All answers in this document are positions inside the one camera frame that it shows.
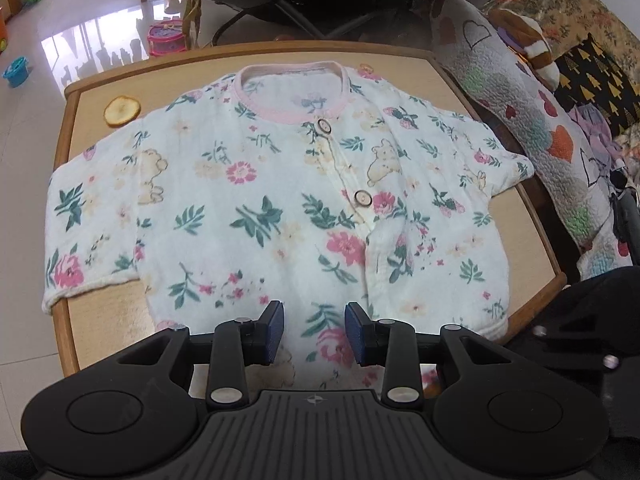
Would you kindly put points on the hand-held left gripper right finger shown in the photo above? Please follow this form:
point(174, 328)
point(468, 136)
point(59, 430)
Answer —
point(353, 332)

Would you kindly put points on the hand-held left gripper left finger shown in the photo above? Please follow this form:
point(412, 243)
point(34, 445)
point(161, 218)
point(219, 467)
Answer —
point(276, 332)

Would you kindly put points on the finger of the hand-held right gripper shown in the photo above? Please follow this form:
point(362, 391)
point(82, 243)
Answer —
point(575, 345)

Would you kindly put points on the white floral baby garment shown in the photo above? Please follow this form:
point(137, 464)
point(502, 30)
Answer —
point(250, 185)

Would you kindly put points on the wooden table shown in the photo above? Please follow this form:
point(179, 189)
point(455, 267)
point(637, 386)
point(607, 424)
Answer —
point(520, 240)

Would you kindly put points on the printed heart quilt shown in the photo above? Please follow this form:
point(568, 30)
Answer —
point(525, 125)

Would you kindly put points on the black pillow gold trees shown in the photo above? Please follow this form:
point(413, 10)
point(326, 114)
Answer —
point(600, 80)

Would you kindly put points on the brown white striped plush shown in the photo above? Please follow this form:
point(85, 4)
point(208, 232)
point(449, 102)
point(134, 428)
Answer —
point(542, 55)

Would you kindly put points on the yellow round sticker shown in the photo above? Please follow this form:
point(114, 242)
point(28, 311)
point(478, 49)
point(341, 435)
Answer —
point(122, 111)

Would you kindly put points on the gold floral blanket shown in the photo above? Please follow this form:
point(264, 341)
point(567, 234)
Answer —
point(575, 0)

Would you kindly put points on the pink toy drum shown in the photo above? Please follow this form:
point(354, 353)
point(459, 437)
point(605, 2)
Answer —
point(165, 40)

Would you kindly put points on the blue toy bucket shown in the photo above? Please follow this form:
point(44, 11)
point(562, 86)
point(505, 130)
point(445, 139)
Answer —
point(16, 74)

